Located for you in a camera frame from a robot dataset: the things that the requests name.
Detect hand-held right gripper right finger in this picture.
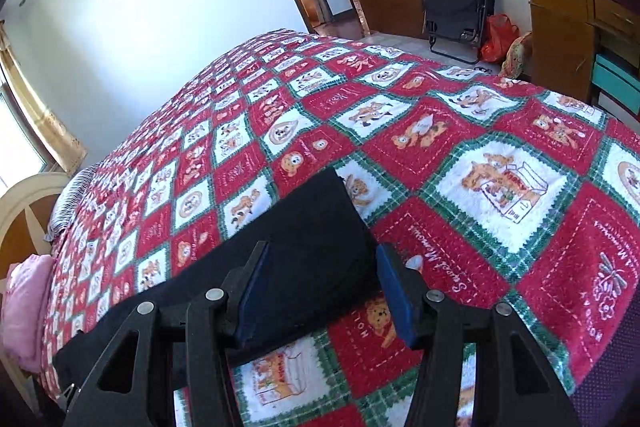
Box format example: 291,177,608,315
376,243,583,427

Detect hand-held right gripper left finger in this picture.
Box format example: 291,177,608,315
62,241,273,427

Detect black pants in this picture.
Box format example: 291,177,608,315
52,168,386,400

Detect red printed bear blanket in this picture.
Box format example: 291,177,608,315
37,29,640,427

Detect striped pillow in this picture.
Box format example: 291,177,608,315
44,162,101,243

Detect pink pillow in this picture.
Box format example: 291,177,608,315
0,254,55,373

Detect purple dotted bed sheet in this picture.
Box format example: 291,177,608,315
570,322,640,427

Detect cream wooden headboard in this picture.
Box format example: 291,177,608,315
0,172,73,408

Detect yellow patterned curtain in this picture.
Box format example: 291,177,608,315
0,22,88,170

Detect patterned cushion on floor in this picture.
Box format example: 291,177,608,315
499,32,533,80

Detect red plastic bag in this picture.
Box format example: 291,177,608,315
480,13,521,64

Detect brown wooden desk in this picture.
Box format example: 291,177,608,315
517,0,640,122

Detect teal box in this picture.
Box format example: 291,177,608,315
592,54,640,100

